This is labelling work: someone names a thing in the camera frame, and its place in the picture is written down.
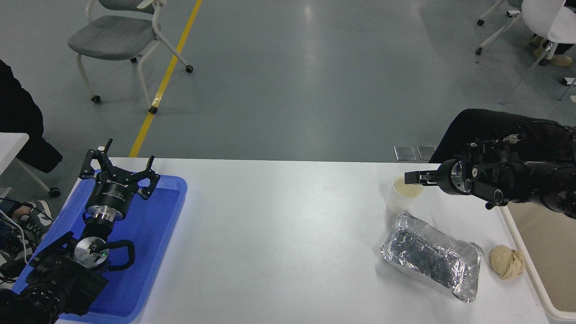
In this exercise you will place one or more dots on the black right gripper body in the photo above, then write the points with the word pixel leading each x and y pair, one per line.
pixel 444 177

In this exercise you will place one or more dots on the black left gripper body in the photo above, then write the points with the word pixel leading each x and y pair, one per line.
pixel 111 194

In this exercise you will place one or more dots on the white paper cup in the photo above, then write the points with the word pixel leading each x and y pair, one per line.
pixel 400 200

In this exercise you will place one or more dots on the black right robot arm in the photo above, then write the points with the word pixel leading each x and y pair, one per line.
pixel 517 180

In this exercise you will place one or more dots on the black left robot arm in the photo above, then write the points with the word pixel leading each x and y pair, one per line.
pixel 63 279

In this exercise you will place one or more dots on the metal floor plate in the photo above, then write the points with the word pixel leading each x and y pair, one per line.
pixel 405 153
pixel 426 152

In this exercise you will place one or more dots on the person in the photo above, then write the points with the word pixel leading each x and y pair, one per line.
pixel 562 58
pixel 18 117
pixel 468 126

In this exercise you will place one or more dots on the blue plastic tray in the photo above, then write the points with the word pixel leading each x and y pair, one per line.
pixel 148 243

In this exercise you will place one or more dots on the person's foot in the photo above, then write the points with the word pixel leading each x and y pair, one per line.
pixel 13 254
pixel 40 220

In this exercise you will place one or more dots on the crumpled silver foil tray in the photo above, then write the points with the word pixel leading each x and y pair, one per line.
pixel 427 256

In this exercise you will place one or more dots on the crumpled tan paper ball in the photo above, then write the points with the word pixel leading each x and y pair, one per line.
pixel 506 263

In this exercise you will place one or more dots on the grey wheeled chair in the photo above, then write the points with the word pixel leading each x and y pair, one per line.
pixel 112 36

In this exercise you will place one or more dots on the large pale bin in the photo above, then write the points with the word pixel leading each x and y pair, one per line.
pixel 549 261

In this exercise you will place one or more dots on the white chair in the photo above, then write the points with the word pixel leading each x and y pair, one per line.
pixel 546 18

